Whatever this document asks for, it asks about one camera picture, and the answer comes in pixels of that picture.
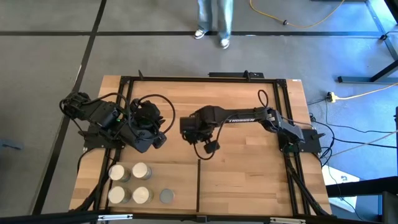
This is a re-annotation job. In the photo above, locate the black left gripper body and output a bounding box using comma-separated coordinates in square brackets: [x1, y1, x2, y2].
[124, 121, 165, 154]

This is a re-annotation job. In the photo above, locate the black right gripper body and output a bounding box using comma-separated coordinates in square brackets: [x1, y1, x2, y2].
[179, 114, 215, 144]

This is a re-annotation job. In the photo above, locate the white-lidded jar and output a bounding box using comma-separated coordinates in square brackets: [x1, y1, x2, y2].
[108, 164, 132, 184]

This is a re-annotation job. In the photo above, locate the tall red and white can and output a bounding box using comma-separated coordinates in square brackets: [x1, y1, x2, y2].
[132, 185, 155, 205]

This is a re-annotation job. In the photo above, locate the spicy black beans can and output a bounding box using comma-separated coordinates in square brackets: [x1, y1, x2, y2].
[159, 188, 176, 205]

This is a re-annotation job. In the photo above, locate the black clamp bar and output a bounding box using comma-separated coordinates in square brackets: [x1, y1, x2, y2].
[208, 70, 266, 80]

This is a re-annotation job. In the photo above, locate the person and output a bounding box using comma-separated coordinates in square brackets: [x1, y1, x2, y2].
[193, 0, 235, 50]

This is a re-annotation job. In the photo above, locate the white paper sheet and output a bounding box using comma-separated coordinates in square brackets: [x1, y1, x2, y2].
[321, 164, 362, 214]

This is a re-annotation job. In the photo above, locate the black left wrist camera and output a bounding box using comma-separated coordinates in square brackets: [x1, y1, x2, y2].
[152, 134, 168, 150]

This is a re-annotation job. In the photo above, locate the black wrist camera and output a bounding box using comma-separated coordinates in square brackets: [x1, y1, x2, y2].
[203, 140, 221, 154]
[152, 134, 168, 150]

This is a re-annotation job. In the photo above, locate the black left wrist camera cable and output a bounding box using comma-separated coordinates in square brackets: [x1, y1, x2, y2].
[136, 93, 177, 138]

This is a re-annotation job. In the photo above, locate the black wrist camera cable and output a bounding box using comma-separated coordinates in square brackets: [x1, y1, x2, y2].
[136, 93, 177, 138]
[192, 118, 225, 161]

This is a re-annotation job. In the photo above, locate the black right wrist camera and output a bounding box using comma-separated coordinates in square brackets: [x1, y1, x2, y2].
[203, 140, 221, 154]

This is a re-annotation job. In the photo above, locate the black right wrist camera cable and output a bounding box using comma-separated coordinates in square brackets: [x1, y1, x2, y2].
[192, 118, 225, 161]

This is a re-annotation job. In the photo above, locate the black aluminium table frame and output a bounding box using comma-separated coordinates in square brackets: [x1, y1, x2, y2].
[92, 75, 331, 218]

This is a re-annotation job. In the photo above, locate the black cable bundle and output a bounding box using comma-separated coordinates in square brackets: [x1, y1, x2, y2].
[74, 149, 110, 213]
[282, 149, 331, 217]

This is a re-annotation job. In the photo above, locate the black right arm cable loop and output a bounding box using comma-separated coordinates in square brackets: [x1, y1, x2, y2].
[257, 89, 269, 108]

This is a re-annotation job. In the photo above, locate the silver rig bracket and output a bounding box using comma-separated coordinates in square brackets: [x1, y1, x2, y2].
[97, 213, 134, 222]
[269, 217, 308, 224]

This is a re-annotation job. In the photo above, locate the black camera rig frame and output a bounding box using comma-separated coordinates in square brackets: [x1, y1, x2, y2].
[0, 175, 398, 224]

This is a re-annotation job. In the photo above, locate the yellow floor cable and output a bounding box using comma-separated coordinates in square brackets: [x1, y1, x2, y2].
[248, 0, 346, 30]

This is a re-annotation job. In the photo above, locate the yellow extension cord with plug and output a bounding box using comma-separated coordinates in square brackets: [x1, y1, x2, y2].
[326, 82, 398, 104]

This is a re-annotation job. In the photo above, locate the black floor cable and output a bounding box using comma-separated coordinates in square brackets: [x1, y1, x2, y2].
[308, 98, 398, 136]
[319, 136, 398, 168]

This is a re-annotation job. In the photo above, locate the black metal stand frame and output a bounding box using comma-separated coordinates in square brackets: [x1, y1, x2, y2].
[336, 0, 398, 85]

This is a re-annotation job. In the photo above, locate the grey floor cable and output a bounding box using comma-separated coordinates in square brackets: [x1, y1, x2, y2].
[328, 129, 398, 157]

